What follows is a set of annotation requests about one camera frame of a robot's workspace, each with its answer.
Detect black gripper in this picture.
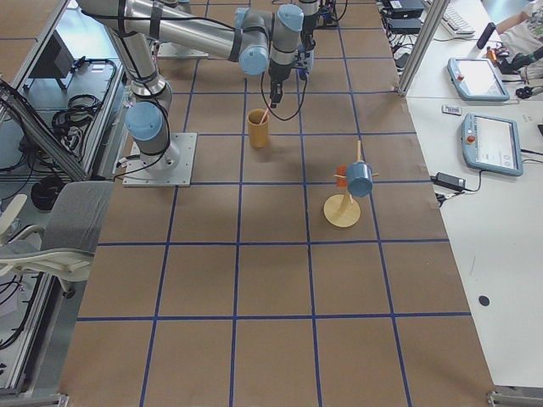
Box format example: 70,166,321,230
268,61,293,107

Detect pink chopstick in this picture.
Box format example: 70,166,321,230
259,107,270,125

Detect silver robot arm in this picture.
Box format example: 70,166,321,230
79,1,305,176
298,0,319,52

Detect orange hanging cup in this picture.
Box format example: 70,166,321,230
334,165,347,188

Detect dark blue hanging cup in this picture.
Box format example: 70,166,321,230
345,161,373,198

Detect wooden cup tree stand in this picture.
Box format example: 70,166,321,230
323,140,378,228

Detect bamboo cylinder holder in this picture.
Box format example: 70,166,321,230
247,109,269,148

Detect small white remote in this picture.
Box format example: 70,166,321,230
441,104,462,116

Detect white keyboard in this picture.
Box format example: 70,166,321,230
441,5,475,37

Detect far blue teach pendant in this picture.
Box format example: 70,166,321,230
447,58,510,102

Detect blue teach pendant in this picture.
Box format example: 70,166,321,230
461,113,523,176
447,58,510,102

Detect black power adapter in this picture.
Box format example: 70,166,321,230
430,172,466,192

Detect near blue teach pendant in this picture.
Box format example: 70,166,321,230
461,113,523,176

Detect grey office chair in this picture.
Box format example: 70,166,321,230
1,181,114,298

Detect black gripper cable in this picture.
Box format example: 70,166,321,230
260,42,311,122

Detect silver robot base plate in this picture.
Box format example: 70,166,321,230
122,132,198,187

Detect aluminium frame post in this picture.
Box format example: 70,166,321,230
397,0,450,97

